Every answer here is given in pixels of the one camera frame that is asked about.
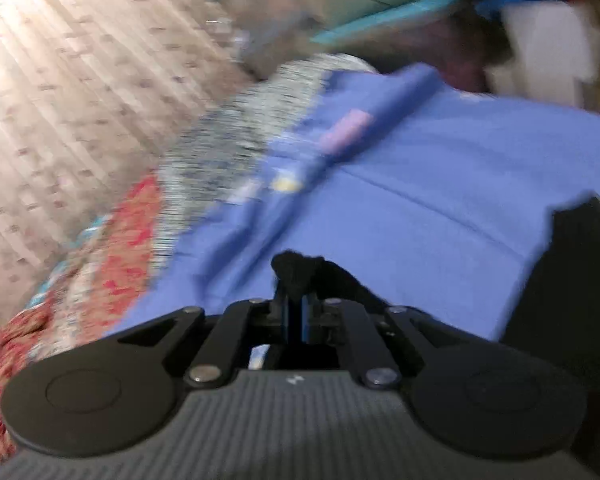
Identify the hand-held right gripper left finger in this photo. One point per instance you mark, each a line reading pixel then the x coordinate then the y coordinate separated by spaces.
pixel 286 321

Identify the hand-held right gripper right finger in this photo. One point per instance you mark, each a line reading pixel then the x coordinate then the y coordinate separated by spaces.
pixel 304 319

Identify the black pants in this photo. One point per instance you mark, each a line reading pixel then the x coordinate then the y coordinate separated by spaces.
pixel 570 285

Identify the red patterned quilt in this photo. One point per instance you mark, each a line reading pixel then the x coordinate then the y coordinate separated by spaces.
pixel 130 240

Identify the blue printed bedsheet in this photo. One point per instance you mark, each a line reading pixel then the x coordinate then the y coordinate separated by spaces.
pixel 430 160

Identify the dark cloth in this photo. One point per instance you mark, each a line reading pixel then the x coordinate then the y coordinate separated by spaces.
pixel 445 50

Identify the white cloth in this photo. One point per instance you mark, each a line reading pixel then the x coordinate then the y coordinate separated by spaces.
pixel 545 45

